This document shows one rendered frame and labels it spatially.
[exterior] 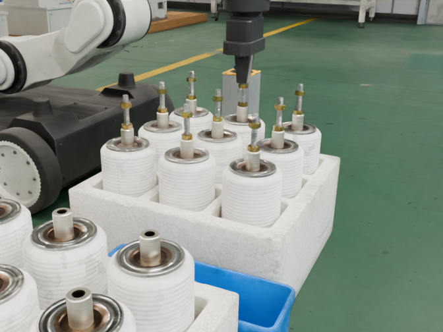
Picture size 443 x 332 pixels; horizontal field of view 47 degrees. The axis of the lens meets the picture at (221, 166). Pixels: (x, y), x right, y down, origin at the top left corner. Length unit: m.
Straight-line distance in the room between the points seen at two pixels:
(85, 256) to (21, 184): 0.66
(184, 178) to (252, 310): 0.23
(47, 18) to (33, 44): 2.09
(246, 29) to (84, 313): 0.65
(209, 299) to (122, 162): 0.34
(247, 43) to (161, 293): 0.56
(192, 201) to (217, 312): 0.27
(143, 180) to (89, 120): 0.44
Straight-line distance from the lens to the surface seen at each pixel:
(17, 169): 1.24
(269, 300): 0.78
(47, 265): 0.61
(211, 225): 0.79
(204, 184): 0.83
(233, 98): 1.21
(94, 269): 0.62
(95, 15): 1.22
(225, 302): 0.62
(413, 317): 0.96
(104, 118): 1.34
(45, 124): 1.22
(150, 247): 0.55
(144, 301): 0.55
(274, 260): 0.77
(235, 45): 0.97
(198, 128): 1.07
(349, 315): 0.93
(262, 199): 0.78
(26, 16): 3.62
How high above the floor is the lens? 0.55
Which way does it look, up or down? 22 degrees down
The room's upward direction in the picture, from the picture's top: 1 degrees clockwise
